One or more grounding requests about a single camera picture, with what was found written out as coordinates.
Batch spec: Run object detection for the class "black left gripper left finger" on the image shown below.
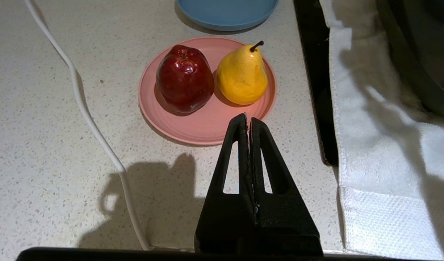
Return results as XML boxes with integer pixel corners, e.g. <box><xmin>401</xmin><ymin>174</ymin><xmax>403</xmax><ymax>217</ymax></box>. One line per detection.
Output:
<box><xmin>194</xmin><ymin>113</ymin><xmax>257</xmax><ymax>255</ymax></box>

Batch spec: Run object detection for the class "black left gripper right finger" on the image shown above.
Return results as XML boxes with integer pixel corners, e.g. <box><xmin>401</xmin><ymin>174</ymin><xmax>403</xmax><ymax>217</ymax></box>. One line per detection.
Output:
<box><xmin>250</xmin><ymin>117</ymin><xmax>324</xmax><ymax>256</ymax></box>

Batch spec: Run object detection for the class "black rice cooker base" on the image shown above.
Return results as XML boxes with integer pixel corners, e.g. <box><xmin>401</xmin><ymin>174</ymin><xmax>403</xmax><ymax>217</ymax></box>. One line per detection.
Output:
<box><xmin>376</xmin><ymin>0</ymin><xmax>444</xmax><ymax>121</ymax></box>

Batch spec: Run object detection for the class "pink plate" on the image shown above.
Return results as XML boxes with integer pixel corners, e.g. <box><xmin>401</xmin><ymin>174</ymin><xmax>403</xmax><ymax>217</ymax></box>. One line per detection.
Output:
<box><xmin>138</xmin><ymin>37</ymin><xmax>278</xmax><ymax>146</ymax></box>

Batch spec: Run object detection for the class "white towel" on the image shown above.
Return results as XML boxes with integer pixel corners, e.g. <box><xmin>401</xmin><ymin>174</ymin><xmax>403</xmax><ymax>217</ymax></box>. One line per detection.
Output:
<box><xmin>319</xmin><ymin>0</ymin><xmax>444</xmax><ymax>261</ymax></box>

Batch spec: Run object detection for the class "yellow pear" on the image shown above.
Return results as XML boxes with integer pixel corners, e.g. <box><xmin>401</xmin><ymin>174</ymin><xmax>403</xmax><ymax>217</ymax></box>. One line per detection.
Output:
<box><xmin>217</xmin><ymin>41</ymin><xmax>269</xmax><ymax>106</ymax></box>

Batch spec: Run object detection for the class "red apple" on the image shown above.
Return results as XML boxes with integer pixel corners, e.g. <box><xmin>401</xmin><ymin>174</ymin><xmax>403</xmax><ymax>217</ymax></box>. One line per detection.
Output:
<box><xmin>156</xmin><ymin>45</ymin><xmax>215</xmax><ymax>114</ymax></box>

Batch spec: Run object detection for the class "long black flat strip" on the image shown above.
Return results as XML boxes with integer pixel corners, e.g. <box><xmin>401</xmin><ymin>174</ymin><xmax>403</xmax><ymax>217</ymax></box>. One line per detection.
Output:
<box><xmin>294</xmin><ymin>0</ymin><xmax>339</xmax><ymax>167</ymax></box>

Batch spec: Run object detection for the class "blue plate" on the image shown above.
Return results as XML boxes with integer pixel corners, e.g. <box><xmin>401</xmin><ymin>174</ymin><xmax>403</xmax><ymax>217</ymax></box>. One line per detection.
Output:
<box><xmin>176</xmin><ymin>0</ymin><xmax>280</xmax><ymax>32</ymax></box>

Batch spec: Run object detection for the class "white cable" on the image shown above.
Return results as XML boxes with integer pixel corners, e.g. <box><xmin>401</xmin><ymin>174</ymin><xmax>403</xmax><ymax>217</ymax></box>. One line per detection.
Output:
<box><xmin>24</xmin><ymin>0</ymin><xmax>154</xmax><ymax>251</ymax></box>

